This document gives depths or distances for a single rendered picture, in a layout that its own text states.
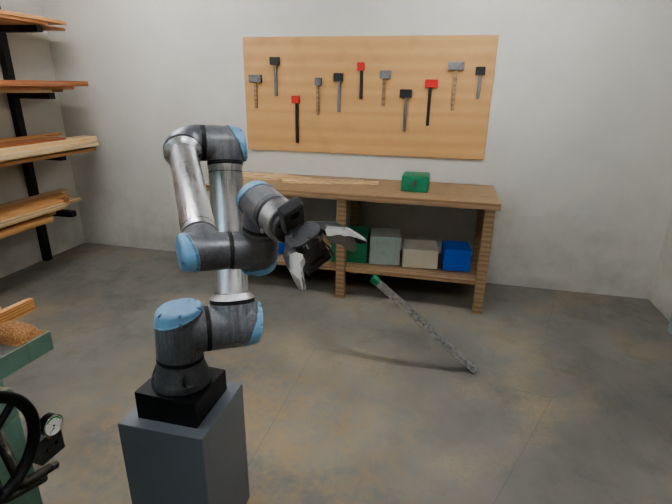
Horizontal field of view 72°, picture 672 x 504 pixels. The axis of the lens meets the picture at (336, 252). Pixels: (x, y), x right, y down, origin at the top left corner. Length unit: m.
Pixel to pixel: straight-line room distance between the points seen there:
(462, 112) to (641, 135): 1.29
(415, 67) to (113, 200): 3.15
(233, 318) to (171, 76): 3.28
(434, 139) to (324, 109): 0.93
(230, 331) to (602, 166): 3.21
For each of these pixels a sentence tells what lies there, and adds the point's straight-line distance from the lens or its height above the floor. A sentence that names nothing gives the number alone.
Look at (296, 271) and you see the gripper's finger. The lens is 0.86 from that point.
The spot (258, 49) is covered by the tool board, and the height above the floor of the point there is 1.86.
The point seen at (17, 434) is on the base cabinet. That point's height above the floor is 0.66.
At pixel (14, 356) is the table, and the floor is 0.88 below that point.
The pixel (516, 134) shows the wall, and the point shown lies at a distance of 3.92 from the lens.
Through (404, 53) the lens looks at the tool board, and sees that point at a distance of 3.87.
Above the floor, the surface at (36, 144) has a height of 1.12.
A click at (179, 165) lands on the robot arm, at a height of 1.37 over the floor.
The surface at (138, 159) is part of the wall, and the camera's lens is 4.84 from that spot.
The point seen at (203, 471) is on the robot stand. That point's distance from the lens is 1.68.
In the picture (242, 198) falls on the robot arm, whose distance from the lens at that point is 1.08.
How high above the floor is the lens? 1.58
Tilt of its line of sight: 20 degrees down
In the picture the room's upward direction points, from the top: 1 degrees clockwise
